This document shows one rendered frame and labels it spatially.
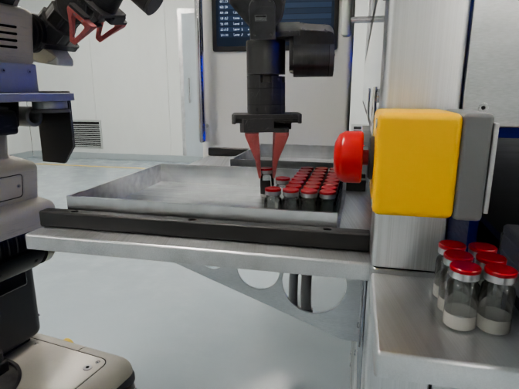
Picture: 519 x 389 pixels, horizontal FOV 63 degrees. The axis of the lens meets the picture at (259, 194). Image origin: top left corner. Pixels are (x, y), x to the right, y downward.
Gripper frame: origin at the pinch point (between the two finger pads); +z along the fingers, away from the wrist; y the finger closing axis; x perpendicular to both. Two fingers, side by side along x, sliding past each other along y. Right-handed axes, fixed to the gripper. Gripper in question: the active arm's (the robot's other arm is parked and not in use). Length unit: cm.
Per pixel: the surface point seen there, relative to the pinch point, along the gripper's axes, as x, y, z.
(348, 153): -34.6, 5.1, -7.9
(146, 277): 162, -65, 92
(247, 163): 16.7, -3.3, 1.3
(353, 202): -2.9, 13.1, 4.2
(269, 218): -19.1, -0.3, 1.6
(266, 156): 42.0, 1.0, 3.8
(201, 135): 75, -19, 2
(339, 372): 76, 29, 93
